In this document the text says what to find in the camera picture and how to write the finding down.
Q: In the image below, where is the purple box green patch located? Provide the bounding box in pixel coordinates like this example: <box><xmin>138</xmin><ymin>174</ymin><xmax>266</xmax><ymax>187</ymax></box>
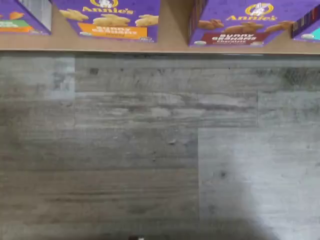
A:
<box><xmin>0</xmin><ymin>0</ymin><xmax>53</xmax><ymax>36</ymax></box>

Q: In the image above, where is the purple box orange patch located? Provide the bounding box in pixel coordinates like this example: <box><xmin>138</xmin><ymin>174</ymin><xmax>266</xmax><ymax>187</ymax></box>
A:
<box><xmin>51</xmin><ymin>0</ymin><xmax>161</xmax><ymax>44</ymax></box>

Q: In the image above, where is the purple box brown patch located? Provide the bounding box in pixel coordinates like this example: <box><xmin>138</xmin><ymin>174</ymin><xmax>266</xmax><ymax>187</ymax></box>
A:
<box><xmin>187</xmin><ymin>0</ymin><xmax>301</xmax><ymax>48</ymax></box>

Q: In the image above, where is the purple box teal patch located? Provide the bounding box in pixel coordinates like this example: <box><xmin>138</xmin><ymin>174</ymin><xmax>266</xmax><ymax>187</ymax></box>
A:
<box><xmin>291</xmin><ymin>6</ymin><xmax>320</xmax><ymax>42</ymax></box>

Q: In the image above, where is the wooden shelf board under purple boxes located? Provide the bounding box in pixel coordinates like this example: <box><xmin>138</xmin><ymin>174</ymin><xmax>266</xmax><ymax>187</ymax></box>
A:
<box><xmin>0</xmin><ymin>0</ymin><xmax>320</xmax><ymax>55</ymax></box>

